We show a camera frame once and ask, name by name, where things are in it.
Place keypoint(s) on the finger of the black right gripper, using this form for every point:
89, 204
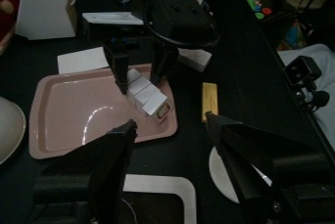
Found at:
162, 63
117, 68

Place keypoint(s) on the pink rectangular tray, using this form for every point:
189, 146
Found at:
78, 113

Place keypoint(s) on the yellow wooden stick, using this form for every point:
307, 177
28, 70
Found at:
209, 100

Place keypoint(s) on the white square dish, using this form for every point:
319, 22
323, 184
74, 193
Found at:
165, 185

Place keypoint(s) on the orange red toy stove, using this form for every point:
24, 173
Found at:
7, 9

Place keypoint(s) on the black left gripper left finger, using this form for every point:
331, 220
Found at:
87, 175

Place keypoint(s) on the tall white box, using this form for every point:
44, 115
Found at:
47, 6

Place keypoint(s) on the black box with white top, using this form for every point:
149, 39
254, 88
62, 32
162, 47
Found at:
113, 22

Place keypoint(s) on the small white box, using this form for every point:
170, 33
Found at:
146, 96

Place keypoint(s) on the colourful toy pile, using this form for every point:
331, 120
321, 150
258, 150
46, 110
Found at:
258, 6

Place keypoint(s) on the grey cloth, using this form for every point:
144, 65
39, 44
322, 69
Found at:
321, 71

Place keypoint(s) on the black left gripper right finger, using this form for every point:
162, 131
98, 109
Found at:
279, 169

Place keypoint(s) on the round white plate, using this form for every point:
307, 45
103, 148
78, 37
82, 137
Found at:
227, 175

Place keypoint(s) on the flat white card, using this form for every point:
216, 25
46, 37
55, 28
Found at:
82, 60

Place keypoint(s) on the black camera device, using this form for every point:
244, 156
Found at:
303, 69

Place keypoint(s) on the small white block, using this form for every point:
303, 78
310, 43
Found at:
195, 58

